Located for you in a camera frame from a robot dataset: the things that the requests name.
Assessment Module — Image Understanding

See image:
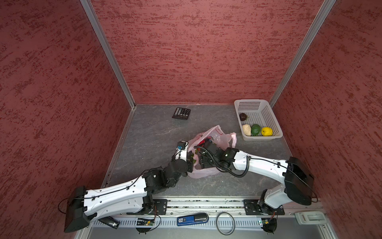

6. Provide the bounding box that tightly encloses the left circuit board connector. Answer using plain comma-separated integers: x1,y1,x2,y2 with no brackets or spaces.
135,218,156,234

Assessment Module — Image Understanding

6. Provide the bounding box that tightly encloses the black small device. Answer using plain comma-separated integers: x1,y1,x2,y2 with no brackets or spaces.
98,217,120,229

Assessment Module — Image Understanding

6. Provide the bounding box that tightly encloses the white plastic basket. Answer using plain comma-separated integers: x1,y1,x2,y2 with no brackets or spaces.
234,99,283,141

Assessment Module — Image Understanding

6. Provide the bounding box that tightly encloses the aluminium corner post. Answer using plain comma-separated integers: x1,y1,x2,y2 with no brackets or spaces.
269,0,336,108
80,0,136,110

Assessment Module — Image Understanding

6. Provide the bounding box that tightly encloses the left aluminium corner post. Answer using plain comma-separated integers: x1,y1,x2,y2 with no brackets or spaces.
80,0,136,110

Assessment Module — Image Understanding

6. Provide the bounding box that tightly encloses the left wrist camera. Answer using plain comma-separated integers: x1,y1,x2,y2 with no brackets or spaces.
175,141,189,161

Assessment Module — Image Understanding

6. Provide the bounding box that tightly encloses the red fruit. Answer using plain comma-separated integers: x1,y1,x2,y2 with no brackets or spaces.
199,137,211,145

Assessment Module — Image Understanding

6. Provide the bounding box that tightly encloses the black cable ring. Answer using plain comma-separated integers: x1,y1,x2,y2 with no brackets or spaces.
215,212,236,236

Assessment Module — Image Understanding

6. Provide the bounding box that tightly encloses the circuit board connector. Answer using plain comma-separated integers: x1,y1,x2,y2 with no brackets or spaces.
135,218,156,234
261,218,278,234

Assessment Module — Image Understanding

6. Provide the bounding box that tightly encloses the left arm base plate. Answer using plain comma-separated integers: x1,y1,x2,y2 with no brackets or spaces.
126,197,168,216

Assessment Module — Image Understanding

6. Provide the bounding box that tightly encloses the blue black device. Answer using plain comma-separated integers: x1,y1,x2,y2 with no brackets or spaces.
177,213,209,227

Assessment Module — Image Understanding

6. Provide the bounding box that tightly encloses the yellow fruit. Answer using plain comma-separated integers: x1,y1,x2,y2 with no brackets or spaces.
261,127,273,136

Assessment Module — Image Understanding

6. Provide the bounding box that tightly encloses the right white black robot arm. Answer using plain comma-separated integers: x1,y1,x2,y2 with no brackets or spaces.
194,140,318,215

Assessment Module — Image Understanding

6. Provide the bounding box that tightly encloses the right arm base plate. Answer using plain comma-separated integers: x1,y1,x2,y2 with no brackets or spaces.
243,199,285,216

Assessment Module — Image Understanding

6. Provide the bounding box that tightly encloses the dark brown fruit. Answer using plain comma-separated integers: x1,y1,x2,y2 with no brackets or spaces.
239,113,248,121

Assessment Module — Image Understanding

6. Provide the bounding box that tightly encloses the pink plastic bag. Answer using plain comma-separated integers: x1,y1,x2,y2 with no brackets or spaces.
188,125,237,179

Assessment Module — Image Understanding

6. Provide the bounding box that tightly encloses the grey plastic holder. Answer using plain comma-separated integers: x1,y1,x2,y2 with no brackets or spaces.
295,211,327,225

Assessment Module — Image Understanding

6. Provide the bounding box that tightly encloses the black calculator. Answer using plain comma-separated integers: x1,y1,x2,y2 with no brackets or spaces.
172,107,191,120

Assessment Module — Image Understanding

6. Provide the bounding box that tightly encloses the right circuit board connector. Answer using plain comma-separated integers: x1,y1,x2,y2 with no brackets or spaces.
261,218,278,234

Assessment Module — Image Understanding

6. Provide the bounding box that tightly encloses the aluminium front rail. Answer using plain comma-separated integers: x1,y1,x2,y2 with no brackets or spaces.
74,197,338,239

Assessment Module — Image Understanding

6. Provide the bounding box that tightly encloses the dark green avocado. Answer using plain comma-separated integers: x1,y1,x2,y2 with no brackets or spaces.
251,124,262,136

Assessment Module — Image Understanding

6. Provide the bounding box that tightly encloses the beige fruit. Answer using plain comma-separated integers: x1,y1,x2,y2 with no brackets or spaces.
242,124,252,136

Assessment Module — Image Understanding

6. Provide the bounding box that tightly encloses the right aluminium corner post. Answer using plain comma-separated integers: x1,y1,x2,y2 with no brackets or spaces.
269,0,336,108

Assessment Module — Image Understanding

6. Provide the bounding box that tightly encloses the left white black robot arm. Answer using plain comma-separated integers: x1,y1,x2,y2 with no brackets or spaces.
64,149,192,233

